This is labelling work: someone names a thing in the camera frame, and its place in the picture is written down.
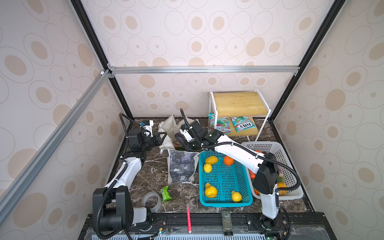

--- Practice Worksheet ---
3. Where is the cream canvas tote bag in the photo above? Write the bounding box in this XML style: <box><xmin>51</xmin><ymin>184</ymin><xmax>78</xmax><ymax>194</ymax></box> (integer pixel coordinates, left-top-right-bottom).
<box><xmin>158</xmin><ymin>115</ymin><xmax>199</xmax><ymax>185</ymax></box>

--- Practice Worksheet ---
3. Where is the orange tangerine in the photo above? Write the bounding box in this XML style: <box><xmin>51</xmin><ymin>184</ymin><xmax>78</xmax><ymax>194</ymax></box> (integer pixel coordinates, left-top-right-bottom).
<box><xmin>223</xmin><ymin>156</ymin><xmax>235</xmax><ymax>166</ymax></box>

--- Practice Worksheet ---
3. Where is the green yellow snack bag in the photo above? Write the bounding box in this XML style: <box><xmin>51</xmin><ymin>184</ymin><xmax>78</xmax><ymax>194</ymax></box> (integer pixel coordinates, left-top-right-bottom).
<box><xmin>174</xmin><ymin>144</ymin><xmax>184</xmax><ymax>151</ymax></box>

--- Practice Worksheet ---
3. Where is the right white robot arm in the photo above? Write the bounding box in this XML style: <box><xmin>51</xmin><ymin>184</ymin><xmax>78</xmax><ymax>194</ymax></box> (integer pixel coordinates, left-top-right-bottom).
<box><xmin>175</xmin><ymin>109</ymin><xmax>301</xmax><ymax>226</ymax></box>

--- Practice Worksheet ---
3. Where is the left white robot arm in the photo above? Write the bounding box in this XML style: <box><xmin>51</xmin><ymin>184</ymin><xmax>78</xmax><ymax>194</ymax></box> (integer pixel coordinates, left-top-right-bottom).
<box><xmin>93</xmin><ymin>113</ymin><xmax>167</xmax><ymax>240</ymax></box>

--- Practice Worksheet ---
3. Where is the teal red snack bag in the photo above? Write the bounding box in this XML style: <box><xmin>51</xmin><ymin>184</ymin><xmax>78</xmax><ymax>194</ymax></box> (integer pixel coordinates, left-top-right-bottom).
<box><xmin>209</xmin><ymin>113</ymin><xmax>231</xmax><ymax>134</ymax></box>

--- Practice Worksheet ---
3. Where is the green Fox's candy bag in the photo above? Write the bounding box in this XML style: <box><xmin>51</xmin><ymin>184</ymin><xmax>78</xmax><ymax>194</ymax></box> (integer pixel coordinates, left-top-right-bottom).
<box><xmin>231</xmin><ymin>117</ymin><xmax>256</xmax><ymax>133</ymax></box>

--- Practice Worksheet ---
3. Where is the bumpy yellow citron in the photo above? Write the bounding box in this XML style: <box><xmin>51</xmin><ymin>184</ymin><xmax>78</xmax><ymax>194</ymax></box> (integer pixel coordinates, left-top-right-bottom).
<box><xmin>205</xmin><ymin>156</ymin><xmax>219</xmax><ymax>165</ymax></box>

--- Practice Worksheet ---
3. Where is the small yellow lemon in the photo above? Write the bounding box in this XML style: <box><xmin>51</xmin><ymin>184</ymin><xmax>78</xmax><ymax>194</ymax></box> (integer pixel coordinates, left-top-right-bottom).
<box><xmin>203</xmin><ymin>164</ymin><xmax>213</xmax><ymax>173</ymax></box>

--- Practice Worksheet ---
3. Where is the teal plastic basket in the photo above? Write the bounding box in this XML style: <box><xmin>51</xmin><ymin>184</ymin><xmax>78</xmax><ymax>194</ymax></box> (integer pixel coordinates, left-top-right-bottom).
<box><xmin>199</xmin><ymin>151</ymin><xmax>253</xmax><ymax>208</ymax></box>

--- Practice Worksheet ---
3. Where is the green crumpled wrapper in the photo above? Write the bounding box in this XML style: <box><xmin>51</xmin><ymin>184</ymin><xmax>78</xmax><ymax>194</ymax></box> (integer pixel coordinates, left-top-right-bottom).
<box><xmin>161</xmin><ymin>186</ymin><xmax>172</xmax><ymax>202</ymax></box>

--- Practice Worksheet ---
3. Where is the white wooden two-tier shelf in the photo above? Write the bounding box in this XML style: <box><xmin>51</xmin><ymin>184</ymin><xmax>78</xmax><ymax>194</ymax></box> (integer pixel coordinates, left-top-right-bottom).
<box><xmin>207</xmin><ymin>88</ymin><xmax>272</xmax><ymax>146</ymax></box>

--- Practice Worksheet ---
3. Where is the clear tape roll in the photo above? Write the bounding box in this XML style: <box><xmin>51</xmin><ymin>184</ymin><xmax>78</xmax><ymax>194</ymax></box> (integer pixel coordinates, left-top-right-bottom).
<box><xmin>141</xmin><ymin>192</ymin><xmax>163</xmax><ymax>213</ymax></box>

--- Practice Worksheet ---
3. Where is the orange carrot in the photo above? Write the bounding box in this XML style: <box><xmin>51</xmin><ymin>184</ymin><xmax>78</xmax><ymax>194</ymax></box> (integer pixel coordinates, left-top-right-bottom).
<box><xmin>249</xmin><ymin>170</ymin><xmax>256</xmax><ymax>180</ymax></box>

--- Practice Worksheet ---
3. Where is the yellow lemon front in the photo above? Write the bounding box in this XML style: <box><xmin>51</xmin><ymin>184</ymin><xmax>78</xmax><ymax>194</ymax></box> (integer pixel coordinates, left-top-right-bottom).
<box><xmin>231</xmin><ymin>191</ymin><xmax>243</xmax><ymax>203</ymax></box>

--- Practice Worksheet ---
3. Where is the pink marker pen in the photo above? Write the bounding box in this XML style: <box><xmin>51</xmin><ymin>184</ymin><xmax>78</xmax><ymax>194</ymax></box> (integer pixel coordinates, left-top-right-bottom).
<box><xmin>187</xmin><ymin>205</ymin><xmax>192</xmax><ymax>234</ymax></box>

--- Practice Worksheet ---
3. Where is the yellow orange potato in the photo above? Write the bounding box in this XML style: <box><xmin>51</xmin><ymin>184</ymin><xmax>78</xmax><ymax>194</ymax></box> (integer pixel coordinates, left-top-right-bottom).
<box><xmin>278</xmin><ymin>182</ymin><xmax>288</xmax><ymax>196</ymax></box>

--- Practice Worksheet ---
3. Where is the diagonal aluminium frame bar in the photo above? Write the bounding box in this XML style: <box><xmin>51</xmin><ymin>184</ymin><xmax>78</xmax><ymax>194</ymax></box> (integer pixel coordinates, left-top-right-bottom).
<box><xmin>1</xmin><ymin>70</ymin><xmax>111</xmax><ymax>225</ymax></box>

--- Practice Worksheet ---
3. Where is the horizontal aluminium frame bar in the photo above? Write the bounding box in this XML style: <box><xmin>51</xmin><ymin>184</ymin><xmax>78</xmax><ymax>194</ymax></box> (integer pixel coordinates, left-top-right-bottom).
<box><xmin>110</xmin><ymin>66</ymin><xmax>300</xmax><ymax>75</ymax></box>

